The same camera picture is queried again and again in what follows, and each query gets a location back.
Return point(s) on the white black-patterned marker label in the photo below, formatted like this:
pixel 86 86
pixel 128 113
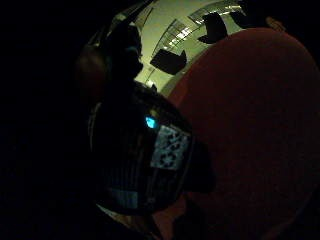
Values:
pixel 170 148

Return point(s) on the black ceiling panel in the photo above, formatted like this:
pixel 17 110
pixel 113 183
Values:
pixel 248 18
pixel 168 61
pixel 214 29

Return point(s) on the the person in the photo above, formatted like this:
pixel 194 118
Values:
pixel 122 56

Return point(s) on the ceiling light strip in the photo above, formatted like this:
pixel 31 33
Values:
pixel 180 33

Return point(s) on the red round table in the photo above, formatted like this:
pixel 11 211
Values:
pixel 253 126

